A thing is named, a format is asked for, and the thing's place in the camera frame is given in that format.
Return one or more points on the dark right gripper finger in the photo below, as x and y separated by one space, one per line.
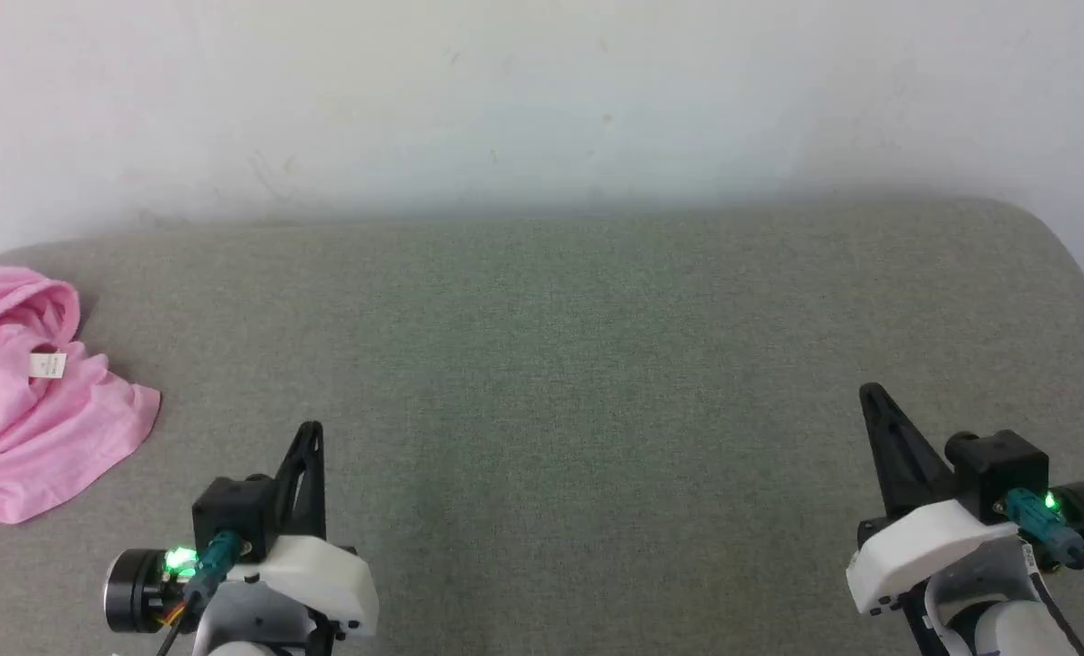
881 456
925 474

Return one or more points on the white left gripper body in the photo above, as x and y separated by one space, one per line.
323 579

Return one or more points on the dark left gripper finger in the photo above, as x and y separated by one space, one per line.
283 497
319 492

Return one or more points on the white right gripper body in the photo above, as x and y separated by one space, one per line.
915 547

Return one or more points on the pink cloth garment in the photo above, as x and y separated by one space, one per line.
41 428

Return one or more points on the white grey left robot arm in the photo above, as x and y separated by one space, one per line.
250 624

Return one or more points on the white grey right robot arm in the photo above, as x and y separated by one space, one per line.
997 620

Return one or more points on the grey-green fabric sofa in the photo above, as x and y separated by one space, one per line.
542 364

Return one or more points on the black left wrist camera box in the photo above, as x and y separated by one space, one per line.
232 510

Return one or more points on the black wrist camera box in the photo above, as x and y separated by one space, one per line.
1002 469
232 510

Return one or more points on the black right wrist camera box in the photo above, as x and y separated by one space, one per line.
1002 469

